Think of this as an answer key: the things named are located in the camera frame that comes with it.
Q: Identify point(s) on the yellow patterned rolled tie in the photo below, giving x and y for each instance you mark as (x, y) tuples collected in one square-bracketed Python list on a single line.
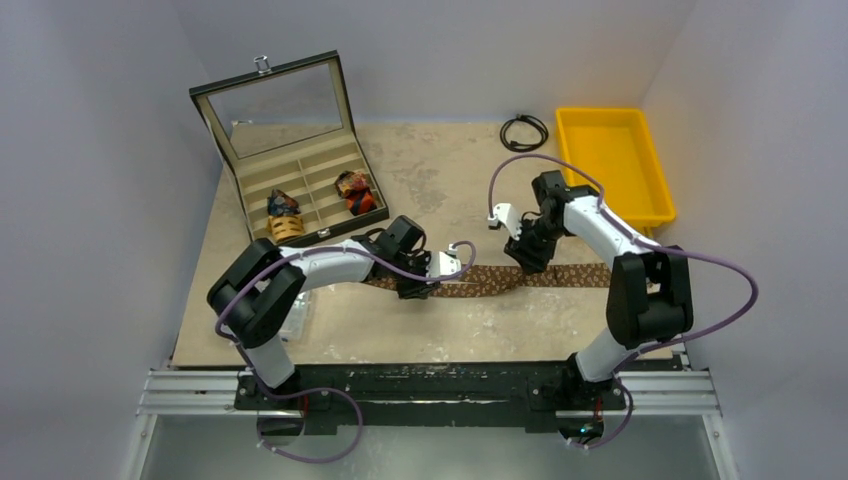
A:
[(284, 228)]

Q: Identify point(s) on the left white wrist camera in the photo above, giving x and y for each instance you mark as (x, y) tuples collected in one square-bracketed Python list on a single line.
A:
[(444, 265)]

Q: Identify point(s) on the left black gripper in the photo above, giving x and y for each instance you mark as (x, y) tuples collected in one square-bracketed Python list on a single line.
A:
[(419, 289)]

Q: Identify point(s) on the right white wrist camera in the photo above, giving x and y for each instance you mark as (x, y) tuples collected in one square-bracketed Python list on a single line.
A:
[(505, 215)]

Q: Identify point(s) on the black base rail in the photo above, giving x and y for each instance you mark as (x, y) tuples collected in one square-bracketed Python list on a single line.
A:
[(536, 396)]

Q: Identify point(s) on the yellow plastic tray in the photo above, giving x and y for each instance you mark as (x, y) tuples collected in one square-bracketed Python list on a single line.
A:
[(615, 147)]

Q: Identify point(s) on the orange navy rolled tie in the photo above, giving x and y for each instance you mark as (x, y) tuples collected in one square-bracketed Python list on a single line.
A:
[(360, 202)]

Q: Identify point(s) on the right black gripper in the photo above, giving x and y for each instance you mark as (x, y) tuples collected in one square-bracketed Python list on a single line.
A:
[(530, 254)]

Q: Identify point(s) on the dark floral rolled tie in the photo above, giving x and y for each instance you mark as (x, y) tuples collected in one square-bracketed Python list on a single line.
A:
[(280, 204)]

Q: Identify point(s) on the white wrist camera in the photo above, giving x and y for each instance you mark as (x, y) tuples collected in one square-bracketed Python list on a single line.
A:
[(505, 215), (444, 265)]

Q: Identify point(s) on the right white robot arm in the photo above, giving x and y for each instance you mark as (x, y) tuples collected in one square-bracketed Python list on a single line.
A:
[(649, 299)]

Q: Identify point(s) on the clear plastic screw box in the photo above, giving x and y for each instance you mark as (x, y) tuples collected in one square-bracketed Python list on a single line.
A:
[(295, 321)]

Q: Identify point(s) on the brown floral tie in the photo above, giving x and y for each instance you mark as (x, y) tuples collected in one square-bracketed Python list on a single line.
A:
[(489, 281)]

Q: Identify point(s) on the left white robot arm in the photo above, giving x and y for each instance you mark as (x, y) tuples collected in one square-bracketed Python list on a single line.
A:
[(255, 295)]

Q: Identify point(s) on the black tie display box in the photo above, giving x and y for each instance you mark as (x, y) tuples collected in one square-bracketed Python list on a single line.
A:
[(289, 127)]

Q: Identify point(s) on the multicolour patterned rolled tie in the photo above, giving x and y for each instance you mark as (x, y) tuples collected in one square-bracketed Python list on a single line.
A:
[(350, 182)]

